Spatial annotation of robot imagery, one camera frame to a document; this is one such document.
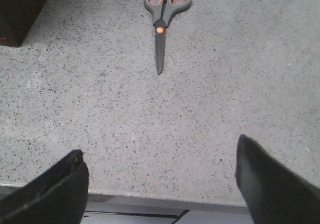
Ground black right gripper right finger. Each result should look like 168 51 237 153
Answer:
235 134 320 224

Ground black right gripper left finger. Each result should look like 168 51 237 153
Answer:
0 149 89 224

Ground grey orange handled scissors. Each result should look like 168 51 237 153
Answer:
143 0 192 75

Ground dark wooden drawer cabinet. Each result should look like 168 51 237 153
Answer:
0 0 47 47

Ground black appliance below counter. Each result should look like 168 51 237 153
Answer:
81 202 253 224

